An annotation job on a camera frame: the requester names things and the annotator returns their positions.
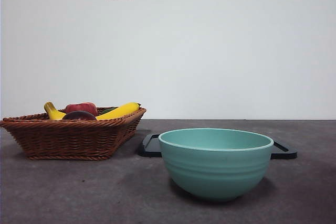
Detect teal ribbed bowl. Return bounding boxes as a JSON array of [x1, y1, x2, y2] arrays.
[[158, 127, 275, 202]]

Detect dark red plum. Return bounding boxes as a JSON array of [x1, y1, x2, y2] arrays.
[[62, 110, 98, 121]]

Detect yellow banana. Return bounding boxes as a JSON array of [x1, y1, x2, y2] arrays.
[[44, 101, 142, 121]]

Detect green vegetable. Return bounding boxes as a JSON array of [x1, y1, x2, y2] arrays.
[[98, 106, 118, 115]]

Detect red apple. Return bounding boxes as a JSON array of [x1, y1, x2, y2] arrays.
[[65, 102, 98, 116]]

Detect brown wicker basket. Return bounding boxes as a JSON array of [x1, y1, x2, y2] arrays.
[[0, 107, 147, 161]]

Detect dark green rectangular tray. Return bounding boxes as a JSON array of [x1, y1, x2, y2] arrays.
[[138, 133, 298, 159]]

